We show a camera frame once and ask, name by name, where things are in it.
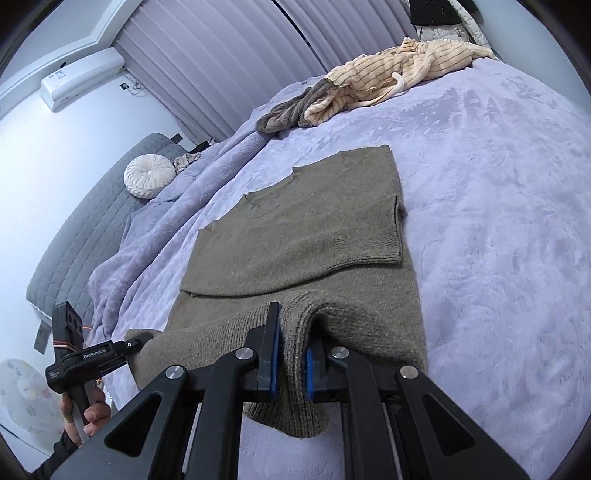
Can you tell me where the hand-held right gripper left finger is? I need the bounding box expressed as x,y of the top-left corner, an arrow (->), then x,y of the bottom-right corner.
48,302 -> 282,480

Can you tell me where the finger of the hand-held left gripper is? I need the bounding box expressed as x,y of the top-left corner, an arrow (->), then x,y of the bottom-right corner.
121,333 -> 154,363

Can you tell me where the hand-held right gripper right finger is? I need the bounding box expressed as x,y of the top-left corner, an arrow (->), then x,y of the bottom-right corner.
302,339 -> 532,480

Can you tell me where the olive brown knit sweater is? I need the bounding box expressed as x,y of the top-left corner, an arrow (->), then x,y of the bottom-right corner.
124,144 -> 428,439

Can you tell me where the person's left forearm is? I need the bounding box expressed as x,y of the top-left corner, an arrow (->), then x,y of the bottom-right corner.
30,431 -> 83,476

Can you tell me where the person's left hand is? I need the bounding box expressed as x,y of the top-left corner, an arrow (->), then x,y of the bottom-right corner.
60,385 -> 112,445

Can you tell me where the white floor fan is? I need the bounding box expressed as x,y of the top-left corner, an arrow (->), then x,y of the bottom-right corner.
0,359 -> 75,435

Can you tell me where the grey quilted headboard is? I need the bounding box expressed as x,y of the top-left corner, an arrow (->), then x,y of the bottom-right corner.
25,133 -> 190,319

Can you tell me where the round white pleated pillow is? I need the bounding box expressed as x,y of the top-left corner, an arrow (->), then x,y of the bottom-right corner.
124,154 -> 177,200

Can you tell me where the small beige crumpled cloth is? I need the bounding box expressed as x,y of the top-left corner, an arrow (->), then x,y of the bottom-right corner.
173,152 -> 202,174

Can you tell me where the purple plush blanket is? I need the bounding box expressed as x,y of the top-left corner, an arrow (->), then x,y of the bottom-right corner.
88,44 -> 591,480

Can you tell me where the brown grey crumpled garment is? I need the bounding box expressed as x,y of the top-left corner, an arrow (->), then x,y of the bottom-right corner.
256,78 -> 340,134

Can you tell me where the grey pleated curtain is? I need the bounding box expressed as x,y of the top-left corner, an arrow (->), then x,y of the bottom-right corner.
113,0 -> 331,141
279,0 -> 419,77

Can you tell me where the cream striped garment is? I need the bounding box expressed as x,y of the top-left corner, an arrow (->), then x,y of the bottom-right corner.
305,37 -> 497,127

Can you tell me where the white wall air conditioner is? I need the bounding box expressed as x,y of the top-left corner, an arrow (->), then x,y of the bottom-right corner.
41,48 -> 126,112

